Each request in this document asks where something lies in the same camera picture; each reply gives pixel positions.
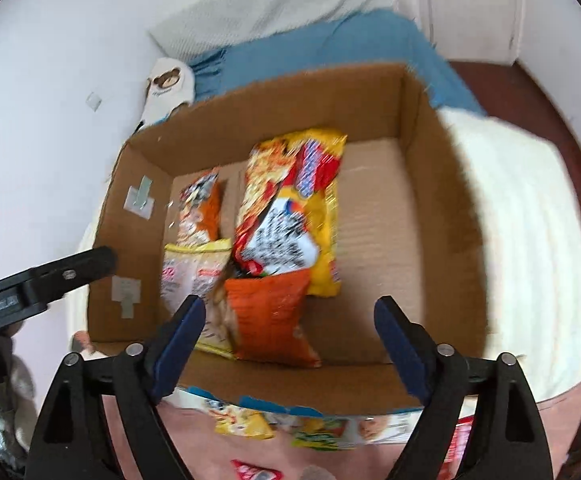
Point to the brown cardboard box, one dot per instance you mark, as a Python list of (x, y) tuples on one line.
[(380, 200)]

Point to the blue bed sheet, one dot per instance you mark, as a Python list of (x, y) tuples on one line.
[(370, 45)]

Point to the white door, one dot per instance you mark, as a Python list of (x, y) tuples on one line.
[(470, 5)]

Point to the small white wall hook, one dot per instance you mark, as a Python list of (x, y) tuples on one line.
[(93, 101)]

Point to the yellow instant noodle packet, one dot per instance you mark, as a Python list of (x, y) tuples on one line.
[(290, 210)]

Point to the white bear print pillow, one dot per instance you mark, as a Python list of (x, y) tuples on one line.
[(170, 85)]

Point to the white yellow biscuit packet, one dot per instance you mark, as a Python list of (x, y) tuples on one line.
[(195, 280)]

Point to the green yellow snack packet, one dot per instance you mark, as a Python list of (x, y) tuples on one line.
[(325, 432)]

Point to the grey pillow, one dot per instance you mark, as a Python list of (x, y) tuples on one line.
[(280, 5)]

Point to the red white snack packet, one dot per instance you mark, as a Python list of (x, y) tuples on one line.
[(463, 435)]

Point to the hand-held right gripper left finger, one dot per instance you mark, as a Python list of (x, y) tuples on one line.
[(180, 345)]

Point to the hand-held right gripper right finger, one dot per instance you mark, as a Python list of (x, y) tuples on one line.
[(400, 345)]

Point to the small orange white snack packet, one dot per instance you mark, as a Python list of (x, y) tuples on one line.
[(200, 205)]

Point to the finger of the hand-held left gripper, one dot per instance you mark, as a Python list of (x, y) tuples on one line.
[(75, 269)]

